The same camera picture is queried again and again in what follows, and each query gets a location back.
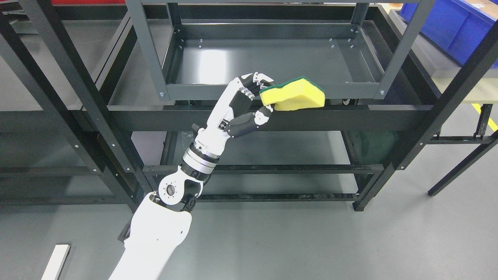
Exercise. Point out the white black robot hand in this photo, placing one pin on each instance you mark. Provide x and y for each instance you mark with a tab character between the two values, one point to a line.
231	117

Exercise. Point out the dark metal shelf rack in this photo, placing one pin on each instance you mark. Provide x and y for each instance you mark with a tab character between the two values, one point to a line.
81	122

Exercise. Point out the blue plastic bin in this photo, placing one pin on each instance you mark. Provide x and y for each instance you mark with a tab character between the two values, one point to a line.
458	26

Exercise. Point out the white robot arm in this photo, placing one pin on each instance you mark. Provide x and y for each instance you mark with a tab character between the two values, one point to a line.
163	219

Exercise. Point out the grey metal cart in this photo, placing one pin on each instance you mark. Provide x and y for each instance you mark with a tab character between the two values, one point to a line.
193	48

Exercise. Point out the green yellow sponge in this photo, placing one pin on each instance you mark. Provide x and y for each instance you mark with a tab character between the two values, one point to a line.
299	93

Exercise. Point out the white strip on floor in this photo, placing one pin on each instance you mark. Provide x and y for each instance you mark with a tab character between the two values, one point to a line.
56	262

